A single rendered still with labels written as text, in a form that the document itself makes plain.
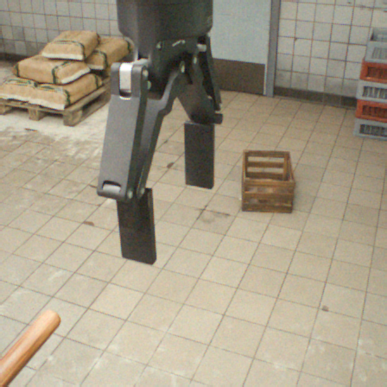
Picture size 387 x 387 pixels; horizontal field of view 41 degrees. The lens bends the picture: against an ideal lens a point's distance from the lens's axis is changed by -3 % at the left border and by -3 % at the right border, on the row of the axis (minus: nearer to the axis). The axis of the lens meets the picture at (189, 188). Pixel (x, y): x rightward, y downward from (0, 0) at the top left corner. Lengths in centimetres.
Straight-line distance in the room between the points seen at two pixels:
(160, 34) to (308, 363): 203
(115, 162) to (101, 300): 221
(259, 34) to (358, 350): 313
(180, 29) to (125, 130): 8
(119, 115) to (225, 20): 451
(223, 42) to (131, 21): 454
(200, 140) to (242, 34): 434
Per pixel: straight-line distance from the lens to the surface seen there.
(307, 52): 478
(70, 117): 433
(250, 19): 481
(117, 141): 38
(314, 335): 244
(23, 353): 72
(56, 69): 439
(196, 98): 49
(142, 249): 44
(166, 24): 39
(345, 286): 272
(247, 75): 494
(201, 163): 54
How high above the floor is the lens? 172
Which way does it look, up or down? 31 degrees down
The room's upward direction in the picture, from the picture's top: straight up
